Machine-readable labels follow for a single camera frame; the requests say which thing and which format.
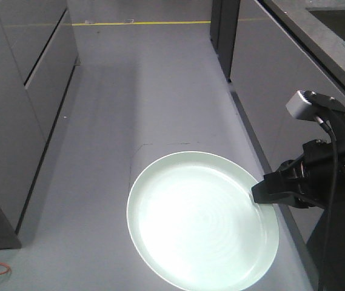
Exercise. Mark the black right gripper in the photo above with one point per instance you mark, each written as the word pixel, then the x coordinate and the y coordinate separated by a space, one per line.
pixel 315 177

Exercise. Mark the light green round plate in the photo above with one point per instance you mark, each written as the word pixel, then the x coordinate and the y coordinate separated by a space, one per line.
pixel 192 219

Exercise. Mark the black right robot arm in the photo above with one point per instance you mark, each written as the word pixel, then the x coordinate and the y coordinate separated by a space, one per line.
pixel 326 243

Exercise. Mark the dark grey tall cabinet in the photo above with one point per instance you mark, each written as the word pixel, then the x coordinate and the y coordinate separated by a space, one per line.
pixel 266 65

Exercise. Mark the grey kitchen island cabinet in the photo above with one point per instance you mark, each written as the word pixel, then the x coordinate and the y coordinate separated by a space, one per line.
pixel 37 55

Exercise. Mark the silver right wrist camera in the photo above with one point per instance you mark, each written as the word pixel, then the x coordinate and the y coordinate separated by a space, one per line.
pixel 311 106

